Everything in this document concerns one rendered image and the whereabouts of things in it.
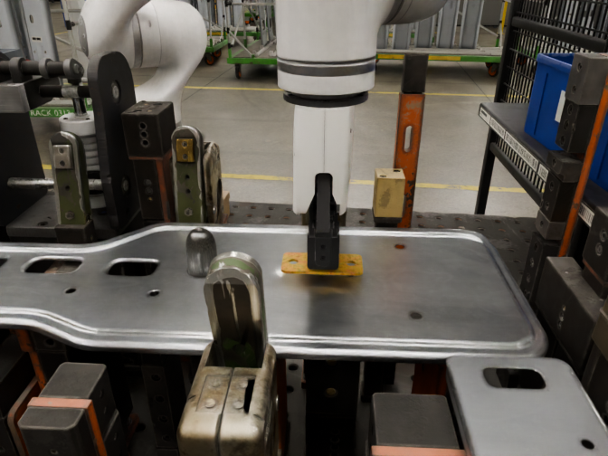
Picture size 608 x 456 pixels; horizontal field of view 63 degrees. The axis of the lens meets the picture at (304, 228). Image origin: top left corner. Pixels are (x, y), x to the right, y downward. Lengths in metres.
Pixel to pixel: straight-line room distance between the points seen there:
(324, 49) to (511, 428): 0.31
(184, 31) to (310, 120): 0.64
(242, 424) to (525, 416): 0.20
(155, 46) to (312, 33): 0.64
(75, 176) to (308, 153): 0.36
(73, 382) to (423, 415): 0.28
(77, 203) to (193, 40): 0.46
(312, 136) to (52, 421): 0.29
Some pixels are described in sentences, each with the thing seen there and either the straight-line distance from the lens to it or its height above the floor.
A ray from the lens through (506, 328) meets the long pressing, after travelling 0.49.
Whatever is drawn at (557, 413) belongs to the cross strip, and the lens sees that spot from 0.43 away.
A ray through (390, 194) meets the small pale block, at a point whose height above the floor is 1.04.
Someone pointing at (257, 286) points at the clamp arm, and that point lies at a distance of 0.32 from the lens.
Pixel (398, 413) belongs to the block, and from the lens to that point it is 0.42.
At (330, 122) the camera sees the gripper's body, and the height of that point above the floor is 1.17.
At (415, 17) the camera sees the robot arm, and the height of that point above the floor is 1.25.
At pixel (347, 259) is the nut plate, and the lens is 0.53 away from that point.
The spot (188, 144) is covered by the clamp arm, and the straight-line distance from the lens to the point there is 0.65.
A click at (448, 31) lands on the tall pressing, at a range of 7.59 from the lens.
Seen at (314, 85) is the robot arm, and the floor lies 1.20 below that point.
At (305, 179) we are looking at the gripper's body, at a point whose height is 1.12.
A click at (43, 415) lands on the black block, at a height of 0.99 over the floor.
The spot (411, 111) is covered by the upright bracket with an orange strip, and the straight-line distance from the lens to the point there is 0.62.
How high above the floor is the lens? 1.28
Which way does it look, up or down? 27 degrees down
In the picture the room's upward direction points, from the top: straight up
